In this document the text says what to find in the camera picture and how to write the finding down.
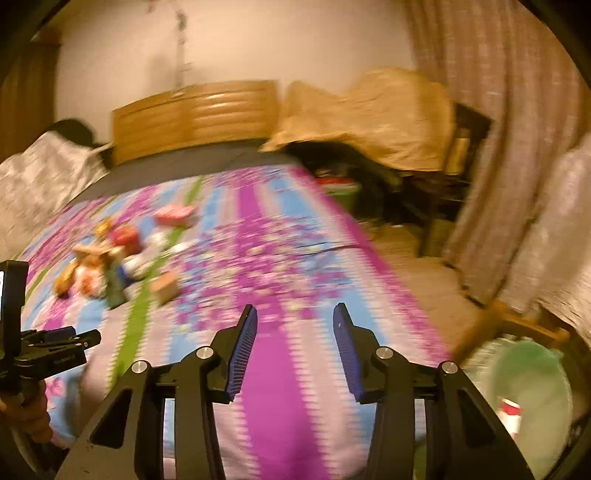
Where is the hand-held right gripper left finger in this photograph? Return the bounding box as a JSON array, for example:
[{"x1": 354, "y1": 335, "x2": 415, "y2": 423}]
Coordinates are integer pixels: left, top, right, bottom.
[{"x1": 55, "y1": 304, "x2": 258, "y2": 480}]

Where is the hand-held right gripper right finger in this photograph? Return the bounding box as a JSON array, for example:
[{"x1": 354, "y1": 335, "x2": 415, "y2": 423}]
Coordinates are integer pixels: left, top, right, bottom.
[{"x1": 332, "y1": 302, "x2": 536, "y2": 480}]

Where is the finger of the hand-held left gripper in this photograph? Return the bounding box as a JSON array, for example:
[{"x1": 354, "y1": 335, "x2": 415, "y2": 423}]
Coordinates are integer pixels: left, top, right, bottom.
[
  {"x1": 21, "y1": 327, "x2": 102, "y2": 350},
  {"x1": 16, "y1": 348, "x2": 88, "y2": 371}
]

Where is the beige knitted cloth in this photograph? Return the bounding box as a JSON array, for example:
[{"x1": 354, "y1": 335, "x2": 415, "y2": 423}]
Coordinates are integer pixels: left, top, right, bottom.
[{"x1": 71, "y1": 244, "x2": 123, "y2": 268}]

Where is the white knotted cloth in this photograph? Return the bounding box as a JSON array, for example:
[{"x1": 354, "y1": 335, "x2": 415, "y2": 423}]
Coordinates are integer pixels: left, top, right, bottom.
[{"x1": 122, "y1": 254, "x2": 153, "y2": 280}]

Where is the green trash bin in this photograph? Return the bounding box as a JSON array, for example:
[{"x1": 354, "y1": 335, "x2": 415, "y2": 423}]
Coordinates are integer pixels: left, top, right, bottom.
[{"x1": 462, "y1": 339, "x2": 575, "y2": 478}]

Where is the person's left hand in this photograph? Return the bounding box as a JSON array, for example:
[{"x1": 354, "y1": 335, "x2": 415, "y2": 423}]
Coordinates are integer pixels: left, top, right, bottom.
[{"x1": 0, "y1": 379, "x2": 52, "y2": 446}]

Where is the floral striped blanket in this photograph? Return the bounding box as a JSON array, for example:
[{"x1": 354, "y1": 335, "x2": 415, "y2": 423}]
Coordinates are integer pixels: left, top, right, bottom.
[{"x1": 0, "y1": 165, "x2": 455, "y2": 480}]

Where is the beige foam cube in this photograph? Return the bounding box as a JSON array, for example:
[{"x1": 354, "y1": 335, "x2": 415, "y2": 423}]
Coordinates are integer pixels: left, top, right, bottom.
[{"x1": 148, "y1": 272, "x2": 181, "y2": 305}]

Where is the red round ball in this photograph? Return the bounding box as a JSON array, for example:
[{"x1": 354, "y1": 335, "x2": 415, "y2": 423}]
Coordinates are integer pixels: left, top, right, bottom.
[{"x1": 111, "y1": 226, "x2": 141, "y2": 254}]

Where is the white satin cloth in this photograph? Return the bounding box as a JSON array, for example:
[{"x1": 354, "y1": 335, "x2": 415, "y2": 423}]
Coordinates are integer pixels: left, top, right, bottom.
[{"x1": 0, "y1": 131, "x2": 109, "y2": 259}]

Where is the pink carton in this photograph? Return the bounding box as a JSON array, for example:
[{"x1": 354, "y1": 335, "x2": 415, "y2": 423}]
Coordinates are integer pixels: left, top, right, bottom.
[{"x1": 154, "y1": 205, "x2": 199, "y2": 229}]

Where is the green storage box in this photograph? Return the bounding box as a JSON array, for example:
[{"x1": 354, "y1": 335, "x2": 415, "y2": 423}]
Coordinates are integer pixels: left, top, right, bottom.
[{"x1": 323, "y1": 178, "x2": 362, "y2": 208}]

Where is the red and white can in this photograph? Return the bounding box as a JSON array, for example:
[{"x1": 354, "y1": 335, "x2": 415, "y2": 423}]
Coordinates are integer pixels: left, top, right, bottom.
[{"x1": 499, "y1": 399, "x2": 522, "y2": 439}]

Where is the dark wooden desk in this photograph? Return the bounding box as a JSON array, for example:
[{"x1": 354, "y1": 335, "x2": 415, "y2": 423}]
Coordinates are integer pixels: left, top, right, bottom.
[{"x1": 286, "y1": 138, "x2": 462, "y2": 232}]

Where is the dark cloth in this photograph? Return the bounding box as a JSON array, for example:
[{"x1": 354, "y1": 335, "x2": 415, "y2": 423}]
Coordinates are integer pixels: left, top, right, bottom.
[{"x1": 51, "y1": 119, "x2": 114, "y2": 162}]

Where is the grey bed sheet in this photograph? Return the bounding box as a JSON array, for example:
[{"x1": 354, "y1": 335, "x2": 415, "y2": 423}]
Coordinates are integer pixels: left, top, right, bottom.
[{"x1": 76, "y1": 141, "x2": 301, "y2": 204}]

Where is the wooden wardrobe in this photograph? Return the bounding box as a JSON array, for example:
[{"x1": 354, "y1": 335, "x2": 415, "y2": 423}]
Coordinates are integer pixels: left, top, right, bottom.
[{"x1": 0, "y1": 41, "x2": 61, "y2": 158}]

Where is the yellow cloth cover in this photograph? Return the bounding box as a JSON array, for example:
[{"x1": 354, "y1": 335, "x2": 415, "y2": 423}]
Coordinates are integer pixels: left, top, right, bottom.
[{"x1": 259, "y1": 68, "x2": 455, "y2": 172}]

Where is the wooden headboard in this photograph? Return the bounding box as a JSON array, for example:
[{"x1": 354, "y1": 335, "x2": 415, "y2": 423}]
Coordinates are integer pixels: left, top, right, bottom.
[{"x1": 113, "y1": 80, "x2": 280, "y2": 164}]

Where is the dark wooden chair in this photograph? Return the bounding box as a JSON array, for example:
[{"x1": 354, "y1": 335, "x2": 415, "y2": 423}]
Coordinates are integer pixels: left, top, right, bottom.
[{"x1": 443, "y1": 104, "x2": 492, "y2": 185}]

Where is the beige patterned curtain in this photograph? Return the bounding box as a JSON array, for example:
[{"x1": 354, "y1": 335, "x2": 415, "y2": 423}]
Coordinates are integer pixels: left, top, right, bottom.
[{"x1": 406, "y1": 0, "x2": 591, "y2": 324}]

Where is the wooden stool frame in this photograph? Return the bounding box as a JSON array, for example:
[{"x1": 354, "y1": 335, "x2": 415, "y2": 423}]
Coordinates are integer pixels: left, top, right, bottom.
[{"x1": 489, "y1": 300, "x2": 573, "y2": 356}]

